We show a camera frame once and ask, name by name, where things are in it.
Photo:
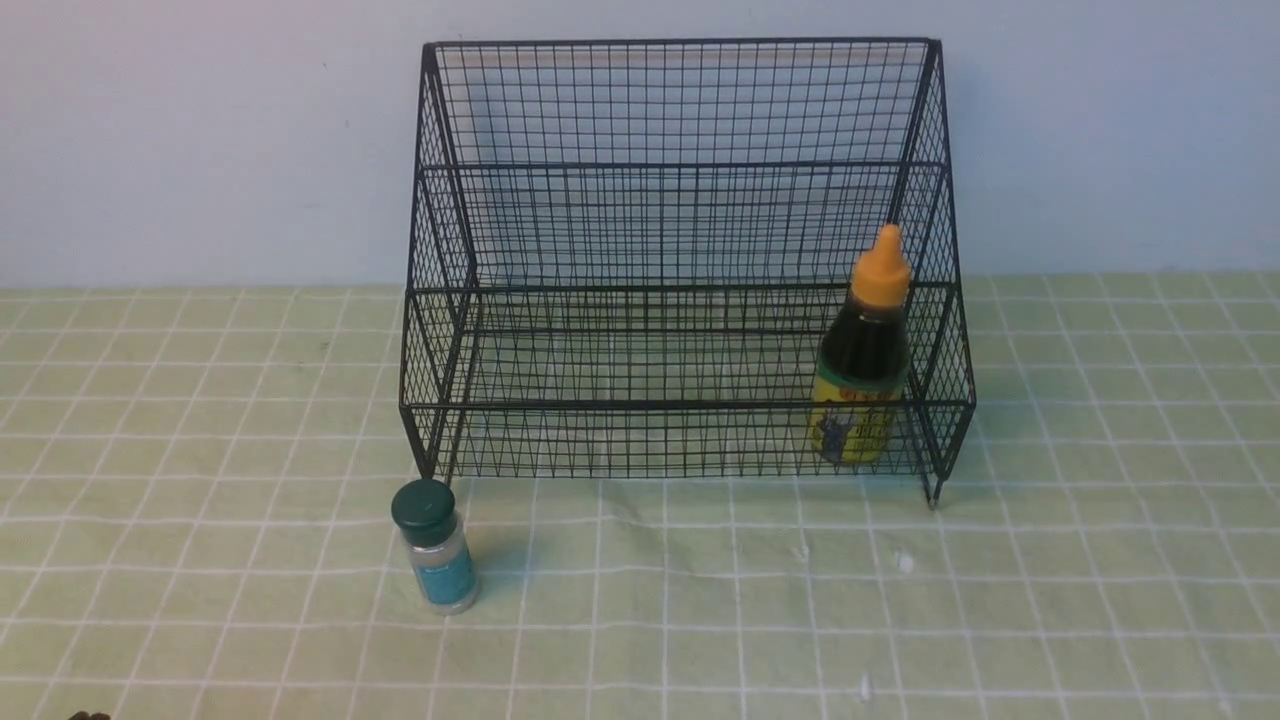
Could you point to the dark sauce bottle orange cap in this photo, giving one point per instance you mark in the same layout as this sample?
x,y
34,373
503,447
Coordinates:
x,y
863,358

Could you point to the clear spice jar green lid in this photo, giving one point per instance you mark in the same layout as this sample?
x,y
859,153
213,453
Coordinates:
x,y
433,533

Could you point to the green checkered tablecloth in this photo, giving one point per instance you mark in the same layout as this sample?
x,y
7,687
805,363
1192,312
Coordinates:
x,y
196,491

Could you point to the black wire mesh shelf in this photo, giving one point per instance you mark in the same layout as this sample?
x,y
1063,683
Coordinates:
x,y
624,255

